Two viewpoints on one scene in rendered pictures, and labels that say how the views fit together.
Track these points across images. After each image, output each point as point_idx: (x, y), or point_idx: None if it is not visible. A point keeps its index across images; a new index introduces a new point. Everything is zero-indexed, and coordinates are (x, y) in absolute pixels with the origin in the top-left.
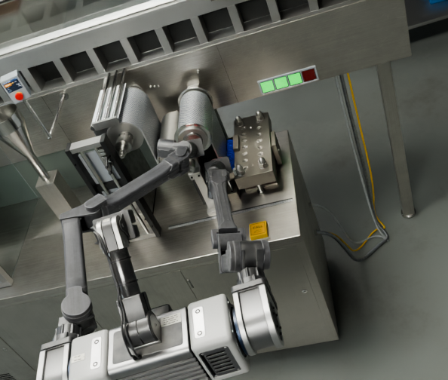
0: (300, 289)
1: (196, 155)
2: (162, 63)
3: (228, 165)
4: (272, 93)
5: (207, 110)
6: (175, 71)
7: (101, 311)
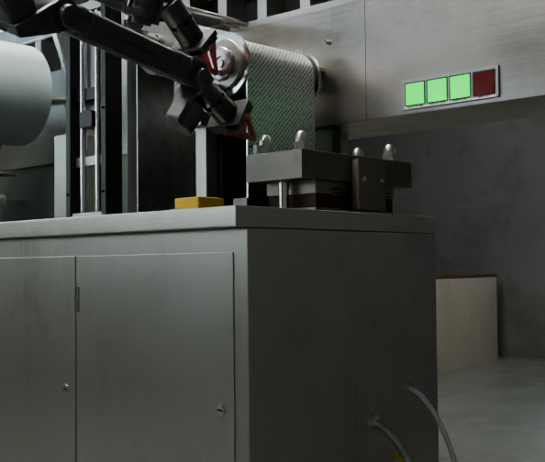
0: (216, 400)
1: (192, 47)
2: (291, 22)
3: (241, 111)
4: (420, 112)
5: (285, 62)
6: (302, 38)
7: None
